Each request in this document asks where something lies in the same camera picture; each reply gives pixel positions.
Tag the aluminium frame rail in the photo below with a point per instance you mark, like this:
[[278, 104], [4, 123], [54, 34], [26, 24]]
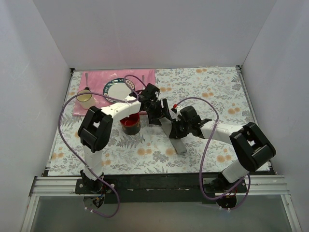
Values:
[[260, 185]]

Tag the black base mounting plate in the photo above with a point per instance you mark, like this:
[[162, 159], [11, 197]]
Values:
[[151, 188]]

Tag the white plate patterned rim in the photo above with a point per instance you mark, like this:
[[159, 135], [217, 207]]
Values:
[[117, 89]]

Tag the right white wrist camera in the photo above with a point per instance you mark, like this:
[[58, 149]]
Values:
[[177, 110]]

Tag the dark jar red lid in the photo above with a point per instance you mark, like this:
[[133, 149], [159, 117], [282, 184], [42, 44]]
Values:
[[131, 124]]

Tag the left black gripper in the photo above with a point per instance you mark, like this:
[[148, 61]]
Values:
[[160, 111]]

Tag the pink placemat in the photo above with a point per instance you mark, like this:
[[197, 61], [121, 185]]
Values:
[[98, 79]]

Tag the floral tablecloth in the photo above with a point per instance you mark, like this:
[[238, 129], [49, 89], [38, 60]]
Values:
[[215, 93]]

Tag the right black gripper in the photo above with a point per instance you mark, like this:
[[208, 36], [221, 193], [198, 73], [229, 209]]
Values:
[[176, 129]]

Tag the cream enamel mug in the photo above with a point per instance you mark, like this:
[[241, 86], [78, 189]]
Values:
[[86, 99]]

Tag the grey cloth napkin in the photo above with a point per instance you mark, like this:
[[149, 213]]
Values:
[[177, 143]]

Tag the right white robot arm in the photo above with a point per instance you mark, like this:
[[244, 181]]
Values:
[[253, 149]]

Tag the silver spoon on placemat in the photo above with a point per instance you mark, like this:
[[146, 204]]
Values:
[[86, 81]]

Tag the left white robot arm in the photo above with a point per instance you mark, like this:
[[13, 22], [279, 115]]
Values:
[[96, 127]]

